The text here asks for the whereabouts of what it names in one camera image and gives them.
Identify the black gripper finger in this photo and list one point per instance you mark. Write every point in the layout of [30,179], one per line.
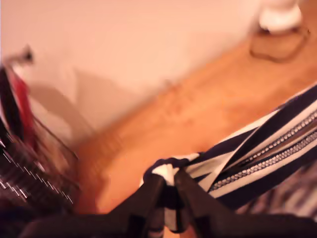
[198,200]
[143,205]

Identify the navy white striped t-shirt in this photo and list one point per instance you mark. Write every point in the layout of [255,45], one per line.
[260,153]

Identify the red sleeve pack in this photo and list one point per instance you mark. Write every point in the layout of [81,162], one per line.
[23,106]

